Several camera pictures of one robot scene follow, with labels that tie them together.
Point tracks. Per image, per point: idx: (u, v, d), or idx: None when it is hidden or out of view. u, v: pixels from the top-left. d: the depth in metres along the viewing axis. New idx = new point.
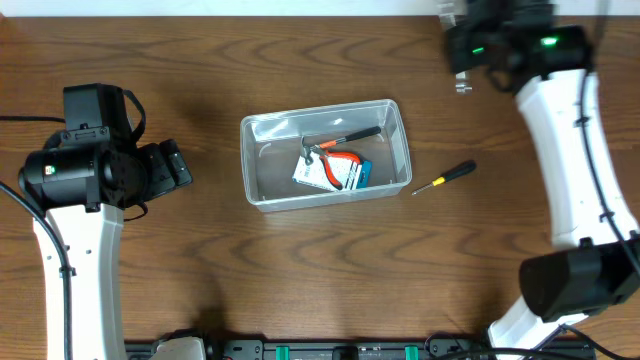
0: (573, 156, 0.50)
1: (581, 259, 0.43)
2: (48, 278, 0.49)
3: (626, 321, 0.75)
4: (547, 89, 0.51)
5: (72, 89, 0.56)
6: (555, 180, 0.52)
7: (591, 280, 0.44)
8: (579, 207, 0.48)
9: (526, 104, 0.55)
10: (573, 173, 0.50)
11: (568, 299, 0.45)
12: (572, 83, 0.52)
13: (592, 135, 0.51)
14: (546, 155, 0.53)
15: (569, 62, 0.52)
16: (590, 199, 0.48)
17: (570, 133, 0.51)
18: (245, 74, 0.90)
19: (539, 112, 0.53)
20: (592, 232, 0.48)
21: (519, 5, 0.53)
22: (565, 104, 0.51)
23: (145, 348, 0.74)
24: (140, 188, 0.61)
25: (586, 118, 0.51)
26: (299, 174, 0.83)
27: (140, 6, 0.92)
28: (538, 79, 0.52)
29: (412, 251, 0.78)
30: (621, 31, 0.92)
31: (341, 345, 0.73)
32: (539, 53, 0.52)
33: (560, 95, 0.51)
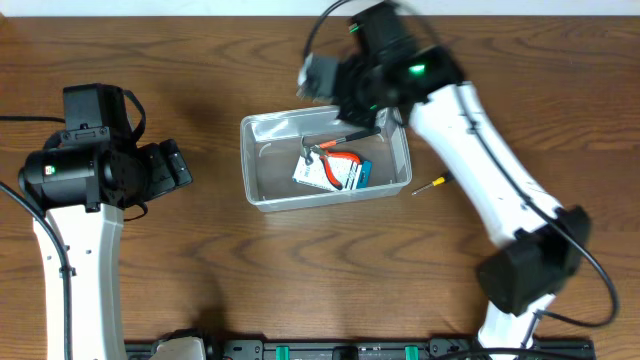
0: (477, 161, 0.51)
1: (517, 248, 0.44)
2: (48, 279, 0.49)
3: (627, 321, 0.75)
4: (430, 109, 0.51)
5: (72, 89, 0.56)
6: (471, 184, 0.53)
7: (536, 267, 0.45)
8: (500, 203, 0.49)
9: (424, 129, 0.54)
10: (482, 178, 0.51)
11: (526, 291, 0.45)
12: (452, 97, 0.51)
13: (488, 137, 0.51)
14: (456, 164, 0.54)
15: (437, 81, 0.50)
16: (508, 193, 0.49)
17: (467, 143, 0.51)
18: (245, 74, 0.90)
19: (436, 130, 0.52)
20: (521, 222, 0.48)
21: (380, 48, 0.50)
22: (452, 118, 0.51)
23: (145, 348, 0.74)
24: (140, 188, 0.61)
25: (475, 121, 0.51)
26: (299, 173, 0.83)
27: (140, 6, 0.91)
28: (420, 105, 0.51)
29: (412, 251, 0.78)
30: (621, 31, 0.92)
31: (341, 345, 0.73)
32: (413, 83, 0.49)
33: (448, 109, 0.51)
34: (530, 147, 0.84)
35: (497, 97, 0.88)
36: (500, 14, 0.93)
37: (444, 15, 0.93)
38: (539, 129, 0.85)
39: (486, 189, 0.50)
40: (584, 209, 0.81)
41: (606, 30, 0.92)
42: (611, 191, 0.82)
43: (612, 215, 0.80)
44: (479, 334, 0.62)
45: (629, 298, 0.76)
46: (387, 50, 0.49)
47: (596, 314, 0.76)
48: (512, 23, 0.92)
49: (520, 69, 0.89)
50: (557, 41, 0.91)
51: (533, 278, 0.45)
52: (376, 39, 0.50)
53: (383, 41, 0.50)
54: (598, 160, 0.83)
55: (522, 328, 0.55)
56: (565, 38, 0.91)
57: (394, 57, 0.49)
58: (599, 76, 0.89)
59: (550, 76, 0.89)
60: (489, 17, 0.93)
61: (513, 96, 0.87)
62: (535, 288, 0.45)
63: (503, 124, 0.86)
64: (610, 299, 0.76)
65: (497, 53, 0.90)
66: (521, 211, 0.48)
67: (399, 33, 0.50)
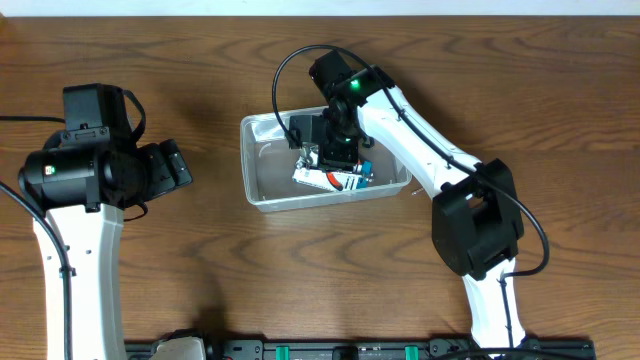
0: (407, 139, 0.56)
1: (447, 197, 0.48)
2: (48, 278, 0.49)
3: (626, 321, 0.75)
4: (367, 108, 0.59)
5: (72, 89, 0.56)
6: (407, 161, 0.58)
7: (467, 213, 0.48)
8: (429, 168, 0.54)
9: (368, 127, 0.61)
10: (415, 153, 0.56)
11: (466, 241, 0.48)
12: (381, 97, 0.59)
13: (414, 120, 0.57)
14: (394, 149, 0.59)
15: (374, 89, 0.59)
16: (436, 159, 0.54)
17: (398, 129, 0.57)
18: (245, 74, 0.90)
19: (374, 121, 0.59)
20: (448, 178, 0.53)
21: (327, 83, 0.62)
22: (383, 110, 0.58)
23: (145, 348, 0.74)
24: (140, 188, 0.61)
25: (402, 110, 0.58)
26: (299, 174, 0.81)
27: (140, 6, 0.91)
28: (359, 107, 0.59)
29: (412, 251, 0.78)
30: (620, 32, 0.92)
31: (341, 345, 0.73)
32: (357, 96, 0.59)
33: (381, 105, 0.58)
34: (530, 147, 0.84)
35: (497, 97, 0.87)
36: (500, 15, 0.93)
37: (443, 15, 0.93)
38: (539, 129, 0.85)
39: (417, 160, 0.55)
40: (584, 208, 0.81)
41: (605, 30, 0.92)
42: (610, 191, 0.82)
43: (612, 215, 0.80)
44: (475, 334, 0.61)
45: (628, 297, 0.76)
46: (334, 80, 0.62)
47: (595, 313, 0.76)
48: (511, 23, 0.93)
49: (520, 68, 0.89)
50: (556, 41, 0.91)
51: (469, 226, 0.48)
52: (327, 76, 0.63)
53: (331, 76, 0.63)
54: (598, 160, 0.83)
55: (497, 307, 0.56)
56: (565, 38, 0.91)
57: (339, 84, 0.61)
58: (599, 76, 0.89)
59: (549, 76, 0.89)
60: (489, 17, 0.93)
61: (512, 96, 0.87)
62: (472, 236, 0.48)
63: (503, 124, 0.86)
64: (610, 299, 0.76)
65: (497, 53, 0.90)
66: (446, 170, 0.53)
67: (342, 69, 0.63)
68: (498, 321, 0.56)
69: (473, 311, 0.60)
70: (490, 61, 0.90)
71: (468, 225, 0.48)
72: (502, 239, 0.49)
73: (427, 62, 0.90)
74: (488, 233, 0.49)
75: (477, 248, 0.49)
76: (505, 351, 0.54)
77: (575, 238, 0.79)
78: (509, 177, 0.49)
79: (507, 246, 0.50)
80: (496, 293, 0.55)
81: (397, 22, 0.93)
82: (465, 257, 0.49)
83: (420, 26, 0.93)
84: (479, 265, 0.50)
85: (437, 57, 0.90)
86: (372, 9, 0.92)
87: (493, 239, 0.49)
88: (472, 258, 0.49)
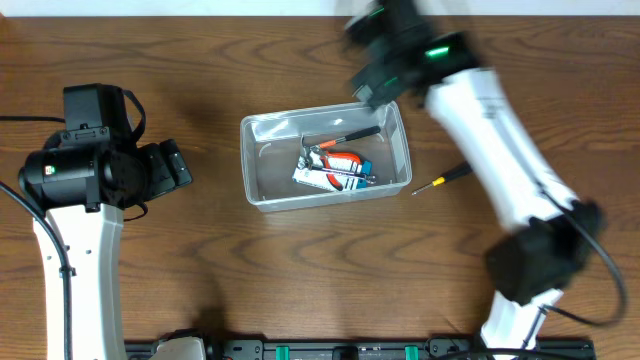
0: (496, 146, 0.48)
1: (534, 234, 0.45)
2: (48, 278, 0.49)
3: (627, 321, 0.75)
4: (448, 91, 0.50)
5: (73, 89, 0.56)
6: (488, 171, 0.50)
7: (545, 256, 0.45)
8: (513, 188, 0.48)
9: (444, 110, 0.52)
10: (501, 165, 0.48)
11: (535, 279, 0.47)
12: (474, 78, 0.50)
13: (506, 125, 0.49)
14: (468, 150, 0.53)
15: (461, 66, 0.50)
16: (524, 181, 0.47)
17: (485, 128, 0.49)
18: (245, 74, 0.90)
19: (457, 108, 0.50)
20: (532, 208, 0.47)
21: (398, 29, 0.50)
22: (471, 102, 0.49)
23: (145, 348, 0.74)
24: (140, 188, 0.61)
25: (493, 108, 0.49)
26: (299, 174, 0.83)
27: (140, 6, 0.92)
28: (437, 86, 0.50)
29: (412, 251, 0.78)
30: (620, 31, 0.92)
31: (341, 345, 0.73)
32: (431, 65, 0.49)
33: (469, 92, 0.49)
34: None
35: None
36: (500, 14, 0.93)
37: None
38: (538, 129, 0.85)
39: (501, 176, 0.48)
40: None
41: (606, 30, 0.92)
42: (611, 191, 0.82)
43: (612, 215, 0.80)
44: (485, 331, 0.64)
45: (629, 298, 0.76)
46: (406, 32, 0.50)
47: (595, 314, 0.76)
48: (512, 23, 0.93)
49: (520, 69, 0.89)
50: (557, 41, 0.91)
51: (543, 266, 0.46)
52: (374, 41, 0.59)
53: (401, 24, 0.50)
54: (598, 160, 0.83)
55: (525, 324, 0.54)
56: (566, 39, 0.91)
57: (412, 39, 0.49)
58: (599, 76, 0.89)
59: (550, 76, 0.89)
60: (489, 17, 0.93)
61: (513, 96, 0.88)
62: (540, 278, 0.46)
63: None
64: (610, 299, 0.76)
65: (497, 53, 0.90)
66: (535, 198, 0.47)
67: None
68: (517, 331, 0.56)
69: (496, 314, 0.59)
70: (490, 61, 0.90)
71: (539, 267, 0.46)
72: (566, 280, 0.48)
73: None
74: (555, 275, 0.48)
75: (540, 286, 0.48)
76: (515, 352, 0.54)
77: None
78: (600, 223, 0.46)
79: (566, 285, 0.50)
80: (531, 314, 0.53)
81: None
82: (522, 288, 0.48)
83: None
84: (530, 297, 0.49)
85: None
86: None
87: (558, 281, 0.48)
88: (528, 293, 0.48)
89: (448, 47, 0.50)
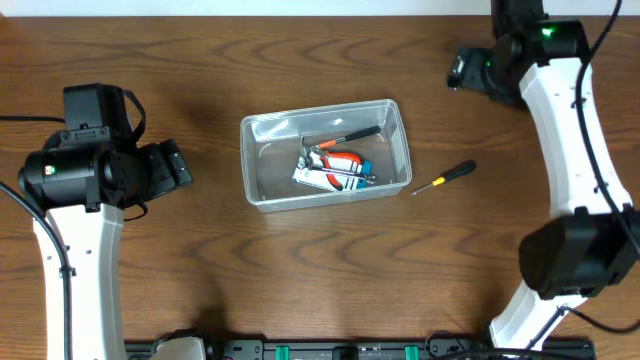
0: (570, 132, 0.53)
1: (574, 222, 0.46)
2: (48, 278, 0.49)
3: (627, 321, 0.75)
4: (546, 71, 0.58)
5: (73, 88, 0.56)
6: (554, 154, 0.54)
7: (584, 245, 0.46)
8: (574, 177, 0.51)
9: (531, 92, 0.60)
10: (568, 145, 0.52)
11: (563, 269, 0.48)
12: (571, 69, 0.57)
13: (588, 123, 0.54)
14: (544, 134, 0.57)
15: (561, 49, 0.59)
16: (588, 174, 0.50)
17: (566, 112, 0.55)
18: (245, 74, 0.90)
19: (542, 90, 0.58)
20: (588, 201, 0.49)
21: (510, 15, 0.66)
22: (562, 88, 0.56)
23: (145, 348, 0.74)
24: (140, 188, 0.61)
25: (581, 99, 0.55)
26: (299, 174, 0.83)
27: (140, 7, 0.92)
28: (537, 65, 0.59)
29: (412, 251, 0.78)
30: (620, 31, 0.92)
31: (341, 345, 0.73)
32: (538, 42, 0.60)
33: (561, 79, 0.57)
34: (530, 147, 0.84)
35: None
36: None
37: (442, 15, 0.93)
38: None
39: (566, 161, 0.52)
40: None
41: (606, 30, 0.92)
42: None
43: None
44: (493, 323, 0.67)
45: (629, 298, 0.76)
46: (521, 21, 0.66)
47: (596, 314, 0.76)
48: None
49: None
50: None
51: (577, 259, 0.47)
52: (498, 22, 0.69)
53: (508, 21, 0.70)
54: None
55: (538, 324, 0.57)
56: None
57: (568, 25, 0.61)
58: (599, 76, 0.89)
59: None
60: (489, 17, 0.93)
61: None
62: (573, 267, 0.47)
63: (503, 124, 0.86)
64: (609, 299, 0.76)
65: None
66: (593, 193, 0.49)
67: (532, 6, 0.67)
68: (525, 331, 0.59)
69: (509, 310, 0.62)
70: None
71: (575, 255, 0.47)
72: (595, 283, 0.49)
73: (427, 62, 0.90)
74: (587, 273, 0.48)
75: (567, 280, 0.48)
76: (518, 352, 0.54)
77: None
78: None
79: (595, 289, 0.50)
80: (547, 315, 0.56)
81: (397, 23, 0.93)
82: (552, 278, 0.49)
83: (421, 26, 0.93)
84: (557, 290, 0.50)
85: (437, 57, 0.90)
86: (372, 10, 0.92)
87: (588, 281, 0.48)
88: (552, 287, 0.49)
89: (552, 31, 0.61)
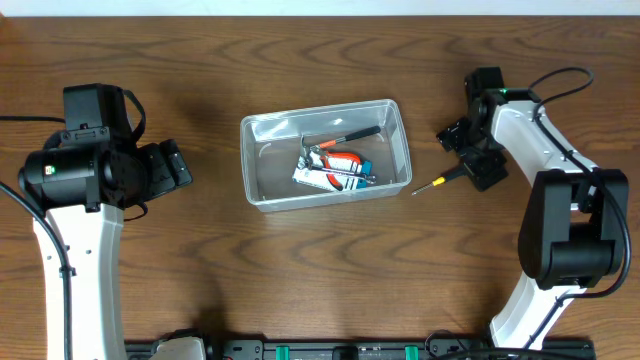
0: (534, 133, 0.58)
1: (552, 176, 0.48)
2: (48, 278, 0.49)
3: (626, 321, 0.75)
4: (505, 107, 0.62)
5: (72, 88, 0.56)
6: (524, 155, 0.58)
7: (566, 202, 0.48)
8: (544, 156, 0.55)
9: (500, 132, 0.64)
10: (534, 141, 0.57)
11: (554, 232, 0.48)
12: (526, 103, 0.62)
13: (548, 126, 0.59)
14: (515, 148, 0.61)
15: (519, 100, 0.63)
16: (555, 151, 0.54)
17: (527, 124, 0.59)
18: (245, 74, 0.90)
19: (506, 119, 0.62)
20: (562, 167, 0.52)
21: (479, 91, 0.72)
22: (519, 111, 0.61)
23: (145, 348, 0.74)
24: (139, 188, 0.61)
25: (537, 115, 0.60)
26: (299, 174, 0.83)
27: (139, 7, 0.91)
28: (498, 106, 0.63)
29: (412, 251, 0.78)
30: (620, 31, 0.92)
31: (341, 345, 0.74)
32: (499, 98, 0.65)
33: (519, 107, 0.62)
34: None
35: None
36: (500, 15, 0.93)
37: (443, 15, 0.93)
38: None
39: (535, 150, 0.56)
40: None
41: (606, 30, 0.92)
42: None
43: None
44: (493, 321, 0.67)
45: (629, 297, 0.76)
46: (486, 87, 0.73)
47: (596, 314, 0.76)
48: (511, 23, 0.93)
49: (520, 68, 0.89)
50: (557, 41, 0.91)
51: (564, 218, 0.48)
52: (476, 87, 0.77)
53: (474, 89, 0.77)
54: (599, 160, 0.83)
55: (536, 318, 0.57)
56: (566, 39, 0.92)
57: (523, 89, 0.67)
58: (599, 76, 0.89)
59: (549, 76, 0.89)
60: (489, 17, 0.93)
61: None
62: (562, 230, 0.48)
63: None
64: (610, 299, 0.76)
65: (497, 53, 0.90)
66: (561, 161, 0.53)
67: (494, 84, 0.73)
68: (526, 325, 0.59)
69: (510, 305, 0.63)
70: (490, 61, 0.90)
71: (561, 214, 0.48)
72: (593, 257, 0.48)
73: (426, 62, 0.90)
74: (581, 243, 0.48)
75: (562, 246, 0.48)
76: (517, 351, 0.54)
77: None
78: (624, 195, 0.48)
79: (596, 271, 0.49)
80: (545, 307, 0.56)
81: (397, 23, 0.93)
82: (547, 248, 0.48)
83: (421, 26, 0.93)
84: (556, 269, 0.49)
85: (437, 57, 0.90)
86: (372, 10, 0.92)
87: (584, 253, 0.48)
88: (550, 261, 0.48)
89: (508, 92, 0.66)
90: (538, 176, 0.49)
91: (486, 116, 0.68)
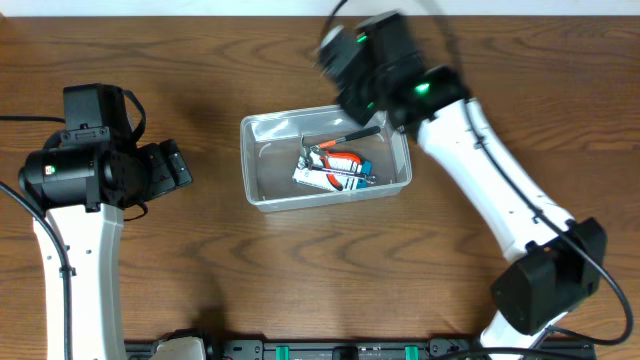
0: (483, 175, 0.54)
1: (531, 264, 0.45)
2: (49, 278, 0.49)
3: (628, 321, 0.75)
4: (437, 127, 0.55)
5: (73, 89, 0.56)
6: (481, 200, 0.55)
7: (548, 282, 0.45)
8: (509, 216, 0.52)
9: (434, 151, 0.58)
10: (492, 190, 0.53)
11: (540, 308, 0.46)
12: (460, 118, 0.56)
13: (495, 152, 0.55)
14: (465, 184, 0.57)
15: (443, 95, 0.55)
16: (520, 206, 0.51)
17: (474, 157, 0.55)
18: (245, 73, 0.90)
19: (445, 146, 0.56)
20: (534, 236, 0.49)
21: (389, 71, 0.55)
22: (459, 134, 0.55)
23: (145, 348, 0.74)
24: (140, 188, 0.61)
25: (481, 137, 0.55)
26: (299, 174, 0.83)
27: (140, 7, 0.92)
28: (426, 122, 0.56)
29: (411, 251, 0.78)
30: (619, 31, 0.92)
31: (341, 345, 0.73)
32: (419, 100, 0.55)
33: (457, 129, 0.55)
34: (530, 147, 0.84)
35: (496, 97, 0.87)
36: (500, 15, 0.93)
37: (442, 15, 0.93)
38: (539, 129, 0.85)
39: (497, 204, 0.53)
40: (585, 210, 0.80)
41: (605, 30, 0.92)
42: (611, 191, 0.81)
43: (613, 214, 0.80)
44: (484, 336, 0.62)
45: (630, 298, 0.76)
46: (394, 65, 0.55)
47: (596, 313, 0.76)
48: (512, 24, 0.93)
49: (519, 69, 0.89)
50: (556, 41, 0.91)
51: (548, 291, 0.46)
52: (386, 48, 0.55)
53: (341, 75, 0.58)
54: (598, 160, 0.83)
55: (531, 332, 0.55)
56: (565, 38, 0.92)
57: (419, 61, 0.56)
58: (599, 77, 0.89)
59: (549, 76, 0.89)
60: (489, 17, 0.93)
61: (513, 95, 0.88)
62: (546, 302, 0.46)
63: (502, 124, 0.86)
64: (610, 299, 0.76)
65: (496, 53, 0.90)
66: (534, 223, 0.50)
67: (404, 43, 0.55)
68: (521, 344, 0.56)
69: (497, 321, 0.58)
70: (490, 62, 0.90)
71: (545, 293, 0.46)
72: (571, 300, 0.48)
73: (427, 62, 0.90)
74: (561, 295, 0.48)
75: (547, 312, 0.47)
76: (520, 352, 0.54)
77: None
78: (603, 242, 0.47)
79: (573, 306, 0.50)
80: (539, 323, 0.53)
81: None
82: (536, 322, 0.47)
83: (421, 26, 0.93)
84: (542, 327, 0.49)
85: (437, 57, 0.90)
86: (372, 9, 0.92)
87: (565, 303, 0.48)
88: (540, 322, 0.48)
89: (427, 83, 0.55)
90: (515, 264, 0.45)
91: (408, 119, 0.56)
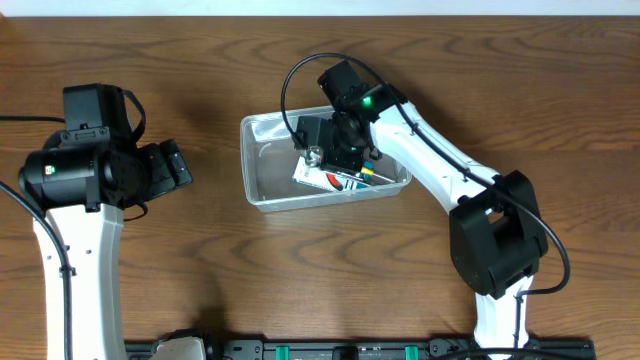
0: (418, 153, 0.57)
1: (465, 212, 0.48)
2: (48, 278, 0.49)
3: (626, 321, 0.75)
4: (379, 123, 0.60)
5: (73, 89, 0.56)
6: (424, 178, 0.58)
7: (485, 229, 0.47)
8: (445, 182, 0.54)
9: (383, 144, 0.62)
10: (428, 164, 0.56)
11: (487, 257, 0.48)
12: (395, 113, 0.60)
13: (428, 134, 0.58)
14: (412, 168, 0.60)
15: (387, 105, 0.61)
16: (451, 173, 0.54)
17: (412, 143, 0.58)
18: (245, 74, 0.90)
19: (387, 135, 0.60)
20: (465, 191, 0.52)
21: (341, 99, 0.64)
22: (397, 125, 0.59)
23: (145, 348, 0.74)
24: (140, 188, 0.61)
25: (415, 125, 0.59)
26: (299, 174, 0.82)
27: (140, 7, 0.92)
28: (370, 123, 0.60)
29: (411, 251, 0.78)
30: (619, 31, 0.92)
31: (341, 345, 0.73)
32: (366, 112, 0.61)
33: (394, 119, 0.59)
34: (530, 147, 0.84)
35: (496, 97, 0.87)
36: (500, 14, 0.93)
37: (443, 15, 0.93)
38: (539, 129, 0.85)
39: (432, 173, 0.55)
40: (585, 210, 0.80)
41: (606, 30, 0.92)
42: (611, 191, 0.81)
43: (613, 214, 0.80)
44: (475, 334, 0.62)
45: (630, 297, 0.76)
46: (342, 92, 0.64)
47: (596, 313, 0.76)
48: (511, 23, 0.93)
49: (519, 68, 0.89)
50: (557, 41, 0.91)
51: (489, 239, 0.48)
52: (336, 86, 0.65)
53: (314, 142, 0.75)
54: (599, 160, 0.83)
55: (511, 315, 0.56)
56: (566, 39, 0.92)
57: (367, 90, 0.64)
58: (599, 77, 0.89)
59: (548, 76, 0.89)
60: (489, 17, 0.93)
61: (513, 95, 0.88)
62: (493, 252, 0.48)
63: (502, 123, 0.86)
64: (611, 299, 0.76)
65: (496, 53, 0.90)
66: (463, 182, 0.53)
67: (351, 81, 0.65)
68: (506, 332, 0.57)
69: (479, 313, 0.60)
70: (490, 61, 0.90)
71: (485, 240, 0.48)
72: (523, 253, 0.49)
73: (426, 62, 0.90)
74: (509, 247, 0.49)
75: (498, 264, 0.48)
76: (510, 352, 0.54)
77: (576, 239, 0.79)
78: (528, 190, 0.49)
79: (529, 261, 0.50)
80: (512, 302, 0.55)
81: (397, 23, 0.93)
82: (487, 270, 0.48)
83: (421, 26, 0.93)
84: (500, 282, 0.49)
85: (437, 57, 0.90)
86: (373, 9, 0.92)
87: (516, 256, 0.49)
88: (493, 276, 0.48)
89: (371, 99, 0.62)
90: (451, 216, 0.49)
91: (362, 129, 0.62)
